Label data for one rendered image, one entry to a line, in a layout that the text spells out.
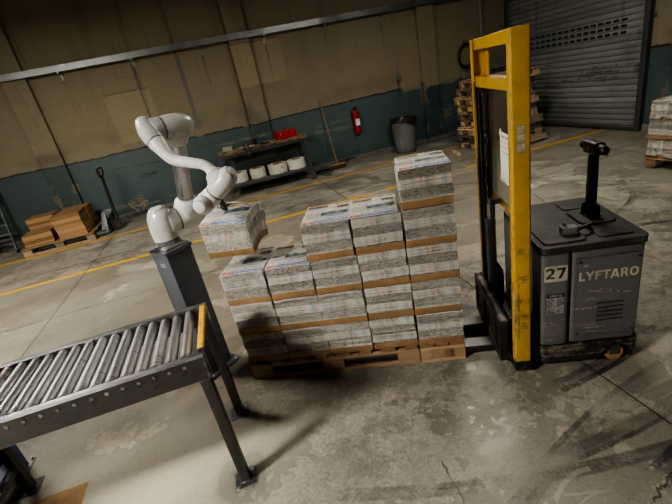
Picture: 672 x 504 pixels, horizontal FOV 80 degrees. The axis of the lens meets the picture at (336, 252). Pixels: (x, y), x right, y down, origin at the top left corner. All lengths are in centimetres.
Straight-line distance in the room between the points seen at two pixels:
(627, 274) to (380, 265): 130
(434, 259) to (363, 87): 743
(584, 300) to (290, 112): 750
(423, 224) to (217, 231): 119
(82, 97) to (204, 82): 222
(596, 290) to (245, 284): 200
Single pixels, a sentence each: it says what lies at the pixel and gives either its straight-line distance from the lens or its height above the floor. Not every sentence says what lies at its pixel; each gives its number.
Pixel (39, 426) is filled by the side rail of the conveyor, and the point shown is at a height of 73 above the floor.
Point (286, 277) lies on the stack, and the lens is 248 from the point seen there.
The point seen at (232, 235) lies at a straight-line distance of 242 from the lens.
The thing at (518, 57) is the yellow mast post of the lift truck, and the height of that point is 173.
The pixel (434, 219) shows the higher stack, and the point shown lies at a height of 99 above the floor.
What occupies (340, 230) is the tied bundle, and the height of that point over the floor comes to 100.
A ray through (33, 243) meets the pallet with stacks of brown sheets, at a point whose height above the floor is 21.
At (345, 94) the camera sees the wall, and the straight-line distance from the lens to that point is 939.
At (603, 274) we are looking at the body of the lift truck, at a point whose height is 59.
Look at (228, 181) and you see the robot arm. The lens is 216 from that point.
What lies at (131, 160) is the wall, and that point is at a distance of 915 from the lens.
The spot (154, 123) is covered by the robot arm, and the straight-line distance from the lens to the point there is 254.
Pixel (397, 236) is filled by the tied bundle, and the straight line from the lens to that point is 231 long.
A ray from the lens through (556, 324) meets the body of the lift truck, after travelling 262.
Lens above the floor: 179
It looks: 23 degrees down
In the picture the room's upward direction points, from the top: 12 degrees counter-clockwise
